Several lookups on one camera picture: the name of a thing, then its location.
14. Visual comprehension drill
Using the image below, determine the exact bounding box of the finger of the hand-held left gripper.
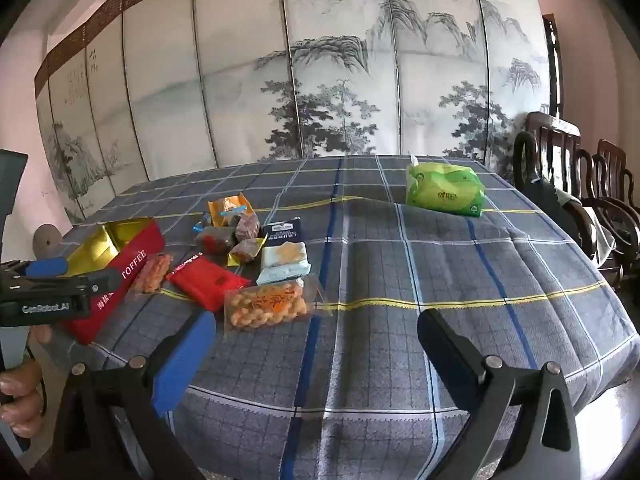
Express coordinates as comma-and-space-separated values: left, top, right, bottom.
60, 267, 123, 311
22, 257, 69, 279

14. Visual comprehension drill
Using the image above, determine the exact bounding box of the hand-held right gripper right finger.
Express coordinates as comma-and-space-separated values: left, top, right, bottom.
416, 308, 583, 480

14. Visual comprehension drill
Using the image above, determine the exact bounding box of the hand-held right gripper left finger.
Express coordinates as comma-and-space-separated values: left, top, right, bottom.
47, 310, 217, 480

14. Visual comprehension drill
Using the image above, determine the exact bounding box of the red and gold tin box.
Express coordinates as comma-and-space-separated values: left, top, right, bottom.
64, 217, 167, 345

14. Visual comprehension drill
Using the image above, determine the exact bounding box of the navy and white cracker packet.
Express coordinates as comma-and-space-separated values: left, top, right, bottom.
256, 217, 312, 287

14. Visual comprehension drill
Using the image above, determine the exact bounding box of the orange snack packet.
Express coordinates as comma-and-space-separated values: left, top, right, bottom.
207, 194, 254, 228

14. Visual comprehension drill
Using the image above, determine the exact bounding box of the clear packet of orange snacks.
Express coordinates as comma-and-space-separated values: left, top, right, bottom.
131, 252, 174, 295

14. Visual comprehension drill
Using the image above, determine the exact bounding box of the person's left hand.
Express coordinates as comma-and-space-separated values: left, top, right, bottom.
0, 359, 45, 440

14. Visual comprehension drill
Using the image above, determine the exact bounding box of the round stone disc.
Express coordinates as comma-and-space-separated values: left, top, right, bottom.
32, 223, 62, 256

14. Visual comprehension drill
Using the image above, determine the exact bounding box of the red snack packet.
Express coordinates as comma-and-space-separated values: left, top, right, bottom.
166, 254, 252, 312

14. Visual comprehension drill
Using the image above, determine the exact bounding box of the grey plaid tablecloth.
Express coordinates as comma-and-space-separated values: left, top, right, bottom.
50, 154, 640, 480

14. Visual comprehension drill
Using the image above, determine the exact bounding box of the clear packet of fried twists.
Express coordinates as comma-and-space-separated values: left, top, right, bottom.
222, 276, 331, 333

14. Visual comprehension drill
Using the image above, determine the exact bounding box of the dark brown snack packet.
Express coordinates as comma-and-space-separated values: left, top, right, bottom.
196, 226, 237, 255

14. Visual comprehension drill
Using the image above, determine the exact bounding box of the brown snack with gold wrapper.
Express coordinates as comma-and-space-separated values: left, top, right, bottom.
226, 237, 268, 267

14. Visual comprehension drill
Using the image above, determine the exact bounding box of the pink patterned snack packet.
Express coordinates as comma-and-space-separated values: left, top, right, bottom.
235, 212, 261, 241

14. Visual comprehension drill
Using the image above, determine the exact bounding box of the green tissue pack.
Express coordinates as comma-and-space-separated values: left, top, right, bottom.
405, 157, 486, 218

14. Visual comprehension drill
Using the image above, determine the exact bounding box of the dark cloth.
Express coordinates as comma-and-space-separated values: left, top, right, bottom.
527, 175, 618, 266

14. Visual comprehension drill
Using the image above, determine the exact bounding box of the dark wooden chair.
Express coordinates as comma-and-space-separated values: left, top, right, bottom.
512, 111, 616, 266
592, 139, 640, 281

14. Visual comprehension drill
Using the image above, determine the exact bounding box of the painted folding screen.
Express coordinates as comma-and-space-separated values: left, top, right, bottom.
34, 0, 551, 223

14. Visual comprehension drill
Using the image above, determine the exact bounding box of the dark wooden window frame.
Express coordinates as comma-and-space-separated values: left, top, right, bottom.
542, 12, 566, 121

